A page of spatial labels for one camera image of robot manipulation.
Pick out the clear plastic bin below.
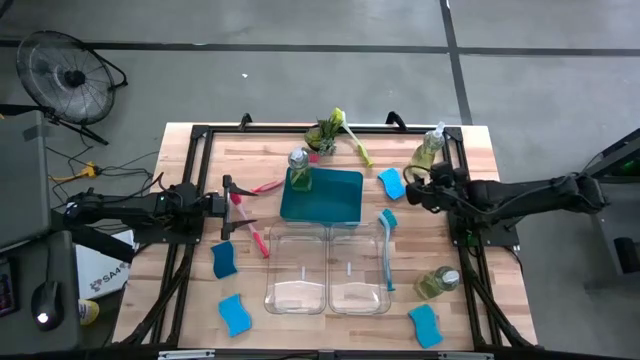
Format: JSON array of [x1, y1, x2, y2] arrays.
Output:
[[263, 221, 329, 316], [327, 221, 392, 316]]

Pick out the black floor fan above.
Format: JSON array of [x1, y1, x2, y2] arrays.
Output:
[[14, 29, 129, 126]]

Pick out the potted succulent plant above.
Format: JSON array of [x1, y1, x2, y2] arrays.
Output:
[[303, 112, 344, 157]]

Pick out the black computer mouse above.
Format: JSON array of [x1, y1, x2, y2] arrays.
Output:
[[30, 279, 65, 332]]

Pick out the blue cellulose sponge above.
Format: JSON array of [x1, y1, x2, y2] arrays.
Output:
[[209, 240, 239, 280], [376, 167, 407, 201], [217, 293, 253, 338], [407, 303, 445, 350]]

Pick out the yellow white cup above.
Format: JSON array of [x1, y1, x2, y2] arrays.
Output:
[[78, 298, 101, 326]]

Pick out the white cardboard box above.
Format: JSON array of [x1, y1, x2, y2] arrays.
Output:
[[74, 228, 136, 301]]

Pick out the green soap pump bottle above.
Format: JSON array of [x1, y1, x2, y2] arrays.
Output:
[[287, 146, 314, 194], [409, 121, 447, 174], [413, 265, 461, 301]]

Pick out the black metal table frame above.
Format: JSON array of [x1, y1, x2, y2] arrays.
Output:
[[112, 110, 539, 351]]

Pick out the lime green dish brush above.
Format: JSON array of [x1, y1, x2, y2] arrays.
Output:
[[330, 106, 375, 169]]

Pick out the blue dish brush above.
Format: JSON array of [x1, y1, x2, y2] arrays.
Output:
[[377, 208, 400, 293]]

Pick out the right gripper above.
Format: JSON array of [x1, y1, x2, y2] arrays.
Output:
[[405, 174, 455, 211]]

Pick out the teal plastic bin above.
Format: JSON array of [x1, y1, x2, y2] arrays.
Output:
[[278, 166, 365, 227]]

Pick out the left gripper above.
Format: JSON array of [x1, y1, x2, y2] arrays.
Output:
[[207, 173, 260, 242]]

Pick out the yellow power plug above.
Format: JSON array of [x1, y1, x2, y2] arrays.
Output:
[[48, 160, 99, 184]]

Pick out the grey desk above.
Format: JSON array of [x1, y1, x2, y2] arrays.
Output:
[[0, 229, 84, 354]]

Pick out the black box on stand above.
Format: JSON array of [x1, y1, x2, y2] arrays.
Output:
[[613, 235, 640, 275]]

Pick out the black keyboard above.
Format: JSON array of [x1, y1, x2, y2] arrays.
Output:
[[0, 257, 19, 319]]

